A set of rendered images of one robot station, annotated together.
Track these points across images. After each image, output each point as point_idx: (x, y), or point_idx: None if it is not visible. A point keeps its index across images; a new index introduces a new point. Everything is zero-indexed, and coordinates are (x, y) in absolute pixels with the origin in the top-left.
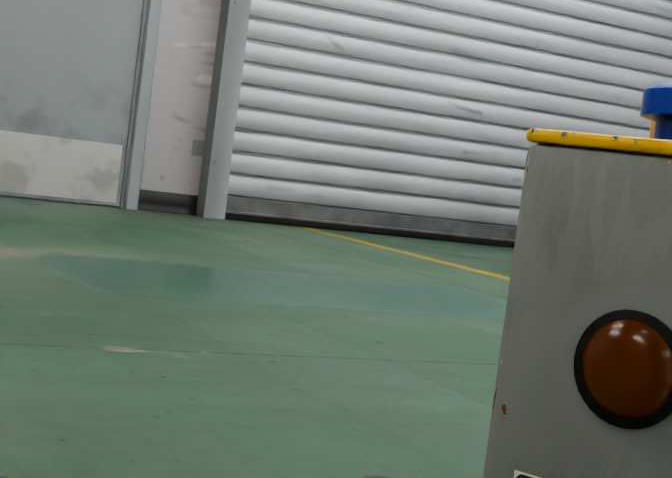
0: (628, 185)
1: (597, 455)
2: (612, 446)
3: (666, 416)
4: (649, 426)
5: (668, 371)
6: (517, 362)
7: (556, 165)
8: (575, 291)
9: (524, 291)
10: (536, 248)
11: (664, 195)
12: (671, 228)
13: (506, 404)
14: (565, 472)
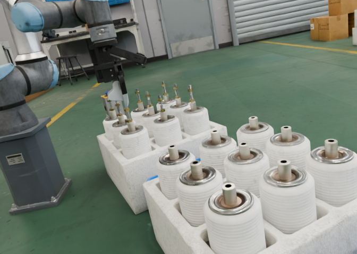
0: (102, 99)
1: (106, 112)
2: (106, 111)
3: (106, 110)
4: (106, 110)
5: (105, 108)
6: (104, 108)
7: (101, 98)
8: (103, 104)
9: (103, 104)
10: (102, 102)
11: (103, 99)
12: (103, 101)
13: (104, 110)
14: (106, 113)
